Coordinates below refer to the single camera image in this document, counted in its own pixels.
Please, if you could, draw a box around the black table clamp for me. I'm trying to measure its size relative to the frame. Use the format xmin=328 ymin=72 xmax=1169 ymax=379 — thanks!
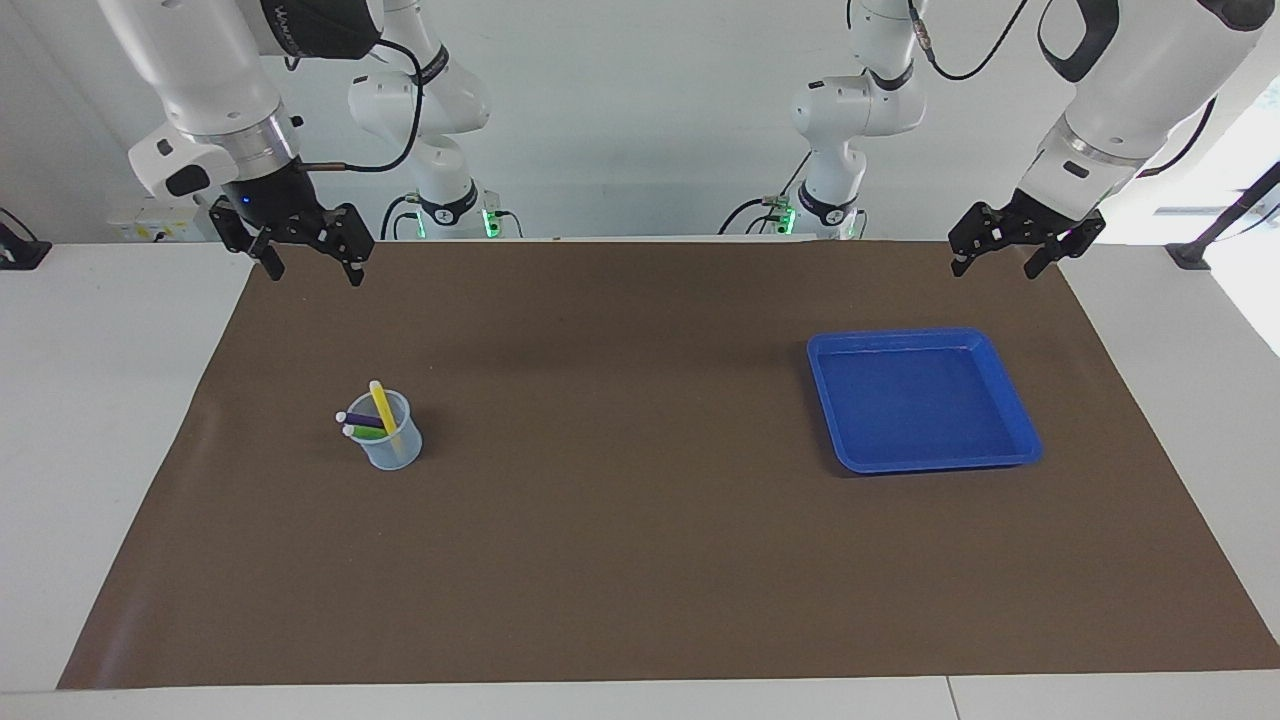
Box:
xmin=0 ymin=208 xmax=53 ymax=271

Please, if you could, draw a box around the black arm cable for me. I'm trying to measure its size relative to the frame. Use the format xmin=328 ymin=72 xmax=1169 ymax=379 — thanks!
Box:
xmin=285 ymin=35 xmax=426 ymax=176
xmin=905 ymin=0 xmax=1219 ymax=181

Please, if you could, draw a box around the brown table mat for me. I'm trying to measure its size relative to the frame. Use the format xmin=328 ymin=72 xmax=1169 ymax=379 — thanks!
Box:
xmin=57 ymin=238 xmax=1280 ymax=691

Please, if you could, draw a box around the yellow pen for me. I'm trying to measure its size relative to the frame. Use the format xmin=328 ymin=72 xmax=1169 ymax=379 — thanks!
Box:
xmin=369 ymin=380 xmax=402 ymax=446

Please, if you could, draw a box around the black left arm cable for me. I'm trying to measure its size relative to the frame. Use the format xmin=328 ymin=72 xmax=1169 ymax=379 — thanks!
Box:
xmin=905 ymin=0 xmax=1219 ymax=181

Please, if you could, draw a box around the black base power cable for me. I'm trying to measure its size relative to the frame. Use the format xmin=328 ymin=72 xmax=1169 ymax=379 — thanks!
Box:
xmin=380 ymin=195 xmax=421 ymax=241
xmin=717 ymin=150 xmax=813 ymax=237

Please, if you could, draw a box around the white wall socket box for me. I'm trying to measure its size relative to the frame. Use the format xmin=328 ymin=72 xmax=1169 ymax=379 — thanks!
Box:
xmin=108 ymin=195 xmax=216 ymax=243

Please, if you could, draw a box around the blue plastic tray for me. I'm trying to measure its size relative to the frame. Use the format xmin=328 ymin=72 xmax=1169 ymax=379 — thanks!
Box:
xmin=806 ymin=327 xmax=1044 ymax=475

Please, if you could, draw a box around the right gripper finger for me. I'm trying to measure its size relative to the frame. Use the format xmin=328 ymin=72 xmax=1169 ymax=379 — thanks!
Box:
xmin=318 ymin=203 xmax=376 ymax=288
xmin=209 ymin=197 xmax=286 ymax=281

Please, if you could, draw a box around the black camera stand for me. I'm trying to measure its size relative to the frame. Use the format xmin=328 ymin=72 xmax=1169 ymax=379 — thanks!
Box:
xmin=1165 ymin=160 xmax=1280 ymax=271

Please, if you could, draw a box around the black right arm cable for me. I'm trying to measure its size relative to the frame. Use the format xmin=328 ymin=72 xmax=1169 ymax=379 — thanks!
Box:
xmin=285 ymin=35 xmax=426 ymax=176

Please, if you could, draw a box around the translucent plastic cup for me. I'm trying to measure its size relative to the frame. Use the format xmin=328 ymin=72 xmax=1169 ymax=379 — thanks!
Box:
xmin=345 ymin=390 xmax=423 ymax=471

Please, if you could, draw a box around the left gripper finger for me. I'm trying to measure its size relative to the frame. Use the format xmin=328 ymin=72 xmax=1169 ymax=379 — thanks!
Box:
xmin=1023 ymin=210 xmax=1107 ymax=280
xmin=948 ymin=203 xmax=1003 ymax=278

